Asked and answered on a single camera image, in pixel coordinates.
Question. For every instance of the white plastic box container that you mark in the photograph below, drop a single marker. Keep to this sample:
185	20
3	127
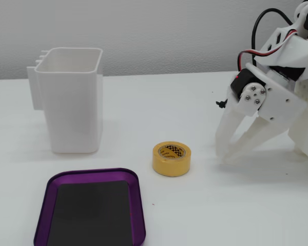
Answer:
72	110

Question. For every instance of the purple metal tray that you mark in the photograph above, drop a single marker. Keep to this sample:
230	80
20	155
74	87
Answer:
47	205

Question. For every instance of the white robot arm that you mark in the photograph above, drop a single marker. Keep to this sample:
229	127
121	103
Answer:
292	48

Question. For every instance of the yellow masking tape roll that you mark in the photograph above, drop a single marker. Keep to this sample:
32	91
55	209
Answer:
172	166

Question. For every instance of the black zip tie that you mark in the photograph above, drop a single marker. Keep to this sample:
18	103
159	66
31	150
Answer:
221	104

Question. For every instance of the black tray pad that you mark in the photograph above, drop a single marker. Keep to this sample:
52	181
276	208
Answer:
92	215

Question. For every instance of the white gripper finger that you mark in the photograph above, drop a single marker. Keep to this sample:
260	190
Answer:
256	139
227	128

